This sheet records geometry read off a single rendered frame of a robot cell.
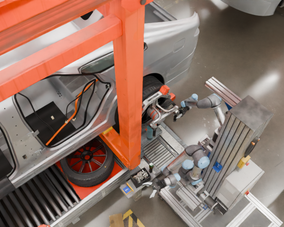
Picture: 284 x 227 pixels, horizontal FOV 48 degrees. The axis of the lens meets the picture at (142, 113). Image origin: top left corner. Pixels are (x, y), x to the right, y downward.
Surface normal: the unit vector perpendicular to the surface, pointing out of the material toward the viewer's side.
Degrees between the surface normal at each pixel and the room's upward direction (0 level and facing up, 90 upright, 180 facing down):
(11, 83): 90
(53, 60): 90
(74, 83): 6
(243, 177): 0
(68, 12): 0
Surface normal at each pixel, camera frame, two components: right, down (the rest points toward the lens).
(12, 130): 0.64, 0.54
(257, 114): 0.02, -0.56
